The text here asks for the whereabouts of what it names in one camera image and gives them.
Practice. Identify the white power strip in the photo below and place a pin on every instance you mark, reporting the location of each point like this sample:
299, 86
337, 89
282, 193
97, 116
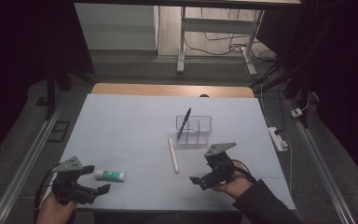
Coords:
278, 140

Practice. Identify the black metal stand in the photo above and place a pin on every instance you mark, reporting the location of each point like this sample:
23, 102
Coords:
50, 90

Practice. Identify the small white adapter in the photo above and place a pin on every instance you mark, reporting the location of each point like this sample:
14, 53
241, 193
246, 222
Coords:
296, 112

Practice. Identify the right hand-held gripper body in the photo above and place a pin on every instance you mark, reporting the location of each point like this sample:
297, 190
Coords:
219, 171

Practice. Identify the white green glue stick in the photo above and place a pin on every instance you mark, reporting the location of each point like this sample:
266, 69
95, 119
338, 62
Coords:
110, 175

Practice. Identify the black tripod stand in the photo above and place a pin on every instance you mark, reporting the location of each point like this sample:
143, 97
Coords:
295, 84

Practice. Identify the clear plastic desk organizer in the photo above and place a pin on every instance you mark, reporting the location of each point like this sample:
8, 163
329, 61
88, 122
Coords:
199, 132

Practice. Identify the blue pen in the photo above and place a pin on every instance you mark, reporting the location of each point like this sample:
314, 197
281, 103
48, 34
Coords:
184, 123

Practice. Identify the white table cover sheet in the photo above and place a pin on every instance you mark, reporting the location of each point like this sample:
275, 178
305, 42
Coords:
121, 124

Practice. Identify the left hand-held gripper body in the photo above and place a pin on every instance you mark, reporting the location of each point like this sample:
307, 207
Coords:
70, 186

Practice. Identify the person's right hand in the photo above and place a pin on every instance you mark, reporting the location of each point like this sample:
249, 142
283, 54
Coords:
234, 186

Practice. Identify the grey cabinet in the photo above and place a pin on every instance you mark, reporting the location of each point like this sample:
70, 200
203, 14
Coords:
115, 28

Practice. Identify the aluminium rail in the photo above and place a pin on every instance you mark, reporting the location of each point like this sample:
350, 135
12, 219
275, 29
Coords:
24, 165
320, 161

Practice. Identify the dark curtain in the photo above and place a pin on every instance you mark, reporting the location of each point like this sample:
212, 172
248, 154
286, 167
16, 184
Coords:
18, 46
348, 77

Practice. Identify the white pen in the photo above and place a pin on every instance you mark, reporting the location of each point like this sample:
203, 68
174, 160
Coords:
173, 155

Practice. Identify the person's left hand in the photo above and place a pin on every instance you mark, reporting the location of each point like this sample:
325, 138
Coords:
54, 211

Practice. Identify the black power plug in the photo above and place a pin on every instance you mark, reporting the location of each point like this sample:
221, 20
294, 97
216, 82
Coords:
278, 132

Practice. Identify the white desk frame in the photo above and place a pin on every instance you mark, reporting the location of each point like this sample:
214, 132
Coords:
181, 46

